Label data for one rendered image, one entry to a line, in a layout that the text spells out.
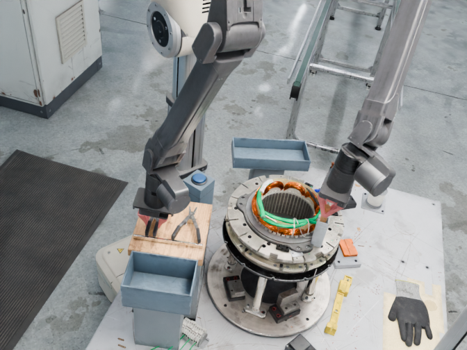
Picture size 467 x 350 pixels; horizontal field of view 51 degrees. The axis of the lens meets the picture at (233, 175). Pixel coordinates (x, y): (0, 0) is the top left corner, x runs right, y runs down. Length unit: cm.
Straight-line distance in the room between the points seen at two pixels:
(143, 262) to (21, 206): 172
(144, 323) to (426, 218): 114
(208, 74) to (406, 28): 44
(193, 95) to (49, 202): 207
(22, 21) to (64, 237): 130
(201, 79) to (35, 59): 250
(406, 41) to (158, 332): 93
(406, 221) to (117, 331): 110
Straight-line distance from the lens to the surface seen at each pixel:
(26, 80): 345
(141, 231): 130
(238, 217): 131
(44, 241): 273
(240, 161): 155
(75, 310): 246
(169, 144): 103
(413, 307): 166
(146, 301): 123
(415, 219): 196
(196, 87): 91
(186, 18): 133
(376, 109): 107
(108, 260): 228
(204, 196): 150
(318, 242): 127
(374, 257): 176
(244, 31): 82
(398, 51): 109
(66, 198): 292
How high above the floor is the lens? 204
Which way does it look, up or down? 41 degrees down
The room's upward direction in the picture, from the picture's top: 8 degrees clockwise
